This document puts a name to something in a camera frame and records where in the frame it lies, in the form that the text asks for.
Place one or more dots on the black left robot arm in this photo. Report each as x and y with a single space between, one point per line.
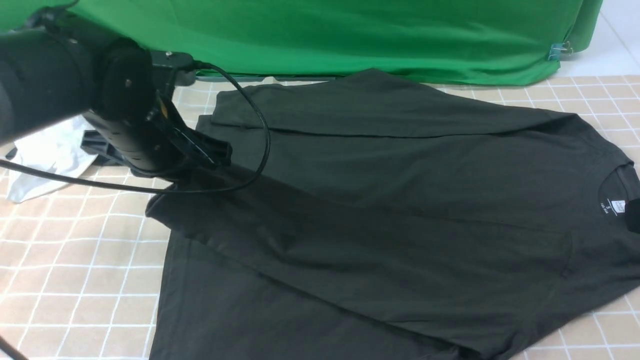
60 65

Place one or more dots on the white crumpled garment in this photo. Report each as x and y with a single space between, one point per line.
56 149

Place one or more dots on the green backdrop cloth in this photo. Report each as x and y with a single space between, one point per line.
471 42

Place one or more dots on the dark gray long-sleeve shirt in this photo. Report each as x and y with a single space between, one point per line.
393 221

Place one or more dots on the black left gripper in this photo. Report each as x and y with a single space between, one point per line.
147 134

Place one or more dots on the beige checkered tablecloth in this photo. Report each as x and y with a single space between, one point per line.
81 268

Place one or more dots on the blue binder clip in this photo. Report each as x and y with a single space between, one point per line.
560 51

